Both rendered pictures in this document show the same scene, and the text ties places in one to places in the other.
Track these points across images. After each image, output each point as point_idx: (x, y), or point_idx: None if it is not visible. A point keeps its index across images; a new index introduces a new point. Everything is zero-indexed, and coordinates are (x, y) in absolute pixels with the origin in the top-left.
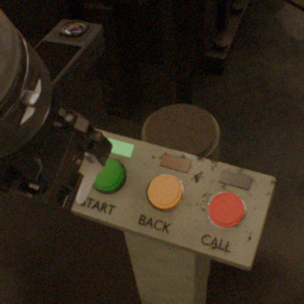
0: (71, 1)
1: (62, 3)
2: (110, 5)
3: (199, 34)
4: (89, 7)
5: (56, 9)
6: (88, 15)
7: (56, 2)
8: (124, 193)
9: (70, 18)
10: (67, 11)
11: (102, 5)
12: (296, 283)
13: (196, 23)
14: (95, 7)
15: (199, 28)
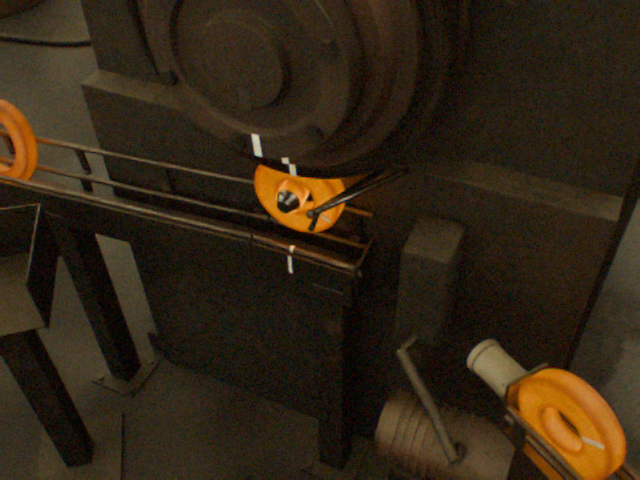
0: (346, 403)
1: (334, 408)
2: (428, 478)
3: (517, 460)
4: (396, 473)
5: (324, 410)
6: (392, 479)
7: (326, 405)
8: None
9: (341, 423)
10: (339, 417)
11: (416, 476)
12: None
13: (516, 449)
14: (405, 477)
15: (518, 455)
